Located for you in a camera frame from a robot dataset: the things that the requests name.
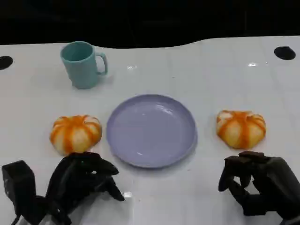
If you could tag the orange and white bread roll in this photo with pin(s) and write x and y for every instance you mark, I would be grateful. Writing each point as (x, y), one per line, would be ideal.
(241, 129)
(75, 134)

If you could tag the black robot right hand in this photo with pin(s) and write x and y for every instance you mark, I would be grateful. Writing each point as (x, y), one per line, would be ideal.
(276, 182)

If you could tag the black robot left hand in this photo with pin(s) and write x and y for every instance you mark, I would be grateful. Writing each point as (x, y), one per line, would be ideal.
(70, 178)

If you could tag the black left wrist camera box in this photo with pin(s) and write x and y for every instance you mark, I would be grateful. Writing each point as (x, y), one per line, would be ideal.
(20, 182)

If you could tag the lilac plate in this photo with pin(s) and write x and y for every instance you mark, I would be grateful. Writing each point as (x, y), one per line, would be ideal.
(150, 131)

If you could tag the pale green mug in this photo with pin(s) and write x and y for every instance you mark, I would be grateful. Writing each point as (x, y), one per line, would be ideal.
(80, 70)

